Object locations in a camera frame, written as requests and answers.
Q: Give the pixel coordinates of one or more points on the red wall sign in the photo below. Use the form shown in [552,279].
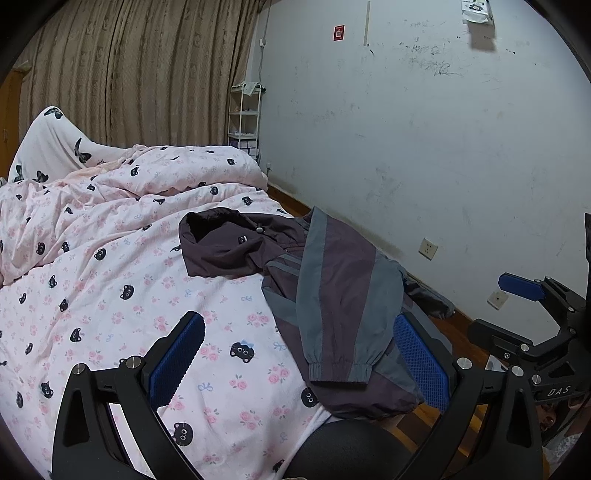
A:
[339,33]

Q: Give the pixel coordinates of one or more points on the purple grey hooded jacket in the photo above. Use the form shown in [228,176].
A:
[332,277]

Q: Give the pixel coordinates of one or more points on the white butterfly print pillow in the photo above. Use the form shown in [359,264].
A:
[46,143]

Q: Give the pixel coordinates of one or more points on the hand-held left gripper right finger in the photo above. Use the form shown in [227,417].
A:
[422,364]

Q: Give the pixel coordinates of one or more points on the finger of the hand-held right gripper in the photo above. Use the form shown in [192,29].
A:
[496,337]
[521,286]

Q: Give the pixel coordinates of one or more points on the person's black trouser leg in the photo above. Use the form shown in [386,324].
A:
[346,452]

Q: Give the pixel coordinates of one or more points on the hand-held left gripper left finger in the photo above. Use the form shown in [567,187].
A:
[178,355]

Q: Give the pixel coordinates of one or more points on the white shelf rack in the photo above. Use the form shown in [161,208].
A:
[244,138]

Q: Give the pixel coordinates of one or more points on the pink cat print quilt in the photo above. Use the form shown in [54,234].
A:
[115,277]

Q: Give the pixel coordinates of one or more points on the white wall socket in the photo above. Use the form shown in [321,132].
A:
[428,248]
[497,300]

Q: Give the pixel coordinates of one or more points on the beige patterned curtain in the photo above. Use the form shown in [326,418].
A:
[138,69]

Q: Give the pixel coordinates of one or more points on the white hanging wall bag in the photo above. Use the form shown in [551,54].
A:
[478,11]

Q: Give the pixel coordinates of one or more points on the white wall conduit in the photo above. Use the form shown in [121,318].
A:
[368,23]

